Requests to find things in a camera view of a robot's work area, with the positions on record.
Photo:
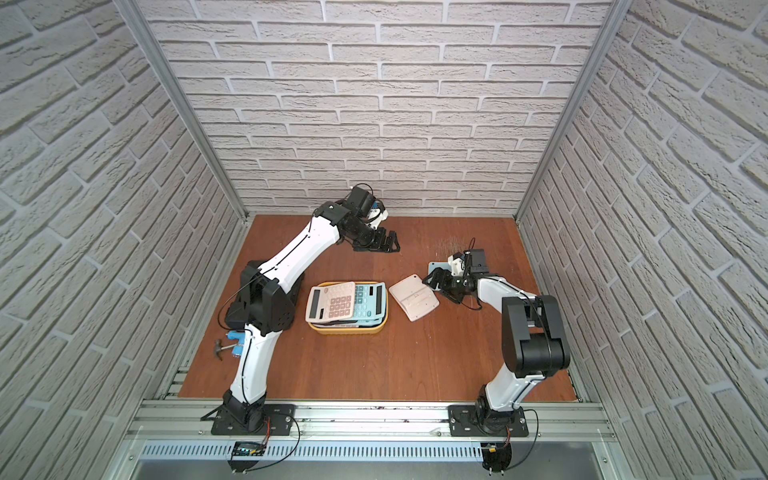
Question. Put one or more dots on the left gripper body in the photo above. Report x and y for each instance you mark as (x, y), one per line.
(380, 238)

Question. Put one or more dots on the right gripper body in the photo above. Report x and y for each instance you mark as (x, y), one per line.
(454, 286)

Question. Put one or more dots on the white calculator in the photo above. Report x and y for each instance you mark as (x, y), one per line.
(414, 297)
(331, 303)

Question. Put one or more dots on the grey blue calculator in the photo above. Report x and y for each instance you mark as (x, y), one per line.
(369, 305)

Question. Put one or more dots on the white calculator front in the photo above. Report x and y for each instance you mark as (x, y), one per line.
(331, 303)

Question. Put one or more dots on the yellow storage box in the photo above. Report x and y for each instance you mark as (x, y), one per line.
(345, 327)

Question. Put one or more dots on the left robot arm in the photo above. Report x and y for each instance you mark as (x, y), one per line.
(324, 229)

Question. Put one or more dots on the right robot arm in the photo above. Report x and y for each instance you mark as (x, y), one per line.
(534, 343)

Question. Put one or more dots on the black tool case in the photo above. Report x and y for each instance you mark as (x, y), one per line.
(265, 304)

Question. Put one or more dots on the right controller board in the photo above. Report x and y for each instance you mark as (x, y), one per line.
(496, 457)

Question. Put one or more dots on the controller board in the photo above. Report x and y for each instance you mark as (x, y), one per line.
(496, 457)
(248, 449)

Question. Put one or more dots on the left controller board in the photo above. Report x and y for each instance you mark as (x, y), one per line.
(248, 449)

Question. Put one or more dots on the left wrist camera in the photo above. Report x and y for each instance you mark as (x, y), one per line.
(365, 205)

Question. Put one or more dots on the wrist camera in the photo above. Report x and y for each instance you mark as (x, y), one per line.
(469, 262)
(365, 205)

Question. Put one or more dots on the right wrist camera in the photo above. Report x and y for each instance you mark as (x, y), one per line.
(469, 262)

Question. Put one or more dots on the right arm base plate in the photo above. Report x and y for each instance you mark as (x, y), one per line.
(473, 421)

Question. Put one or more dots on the small hammer blue handle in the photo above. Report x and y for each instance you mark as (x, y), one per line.
(234, 342)

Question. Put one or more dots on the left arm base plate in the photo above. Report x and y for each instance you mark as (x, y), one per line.
(273, 418)

